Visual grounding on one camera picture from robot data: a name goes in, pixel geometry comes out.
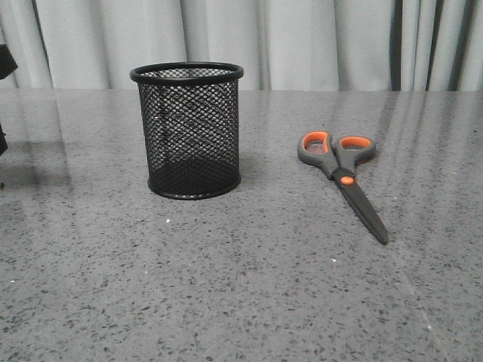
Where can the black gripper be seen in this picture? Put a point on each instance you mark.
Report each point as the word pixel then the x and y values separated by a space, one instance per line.
pixel 7 63

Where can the grey orange scissors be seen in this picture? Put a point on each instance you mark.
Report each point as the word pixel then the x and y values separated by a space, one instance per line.
pixel 338 161

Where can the black mesh pen holder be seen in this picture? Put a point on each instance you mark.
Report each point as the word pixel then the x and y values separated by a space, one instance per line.
pixel 190 121

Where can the grey curtain backdrop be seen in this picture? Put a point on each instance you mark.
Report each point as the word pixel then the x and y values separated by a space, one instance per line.
pixel 281 45

